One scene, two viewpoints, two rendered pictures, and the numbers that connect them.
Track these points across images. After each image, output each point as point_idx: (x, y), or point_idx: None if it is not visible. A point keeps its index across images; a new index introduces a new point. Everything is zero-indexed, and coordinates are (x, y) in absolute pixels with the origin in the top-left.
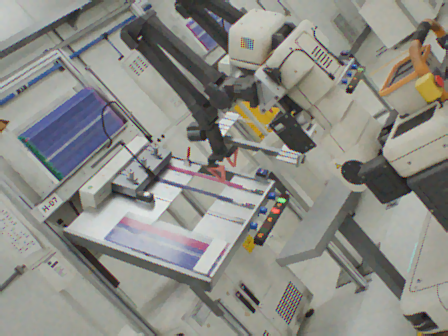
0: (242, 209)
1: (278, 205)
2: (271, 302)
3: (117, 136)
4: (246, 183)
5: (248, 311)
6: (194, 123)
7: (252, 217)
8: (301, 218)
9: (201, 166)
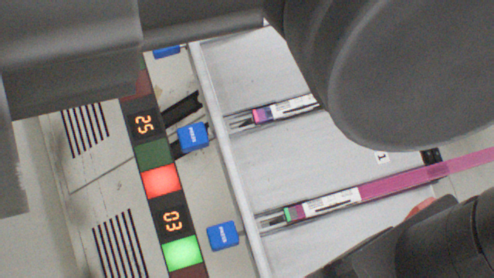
0: (263, 88)
1: (171, 216)
2: (148, 210)
3: None
4: (370, 232)
5: (158, 105)
6: None
7: (194, 69)
8: None
9: None
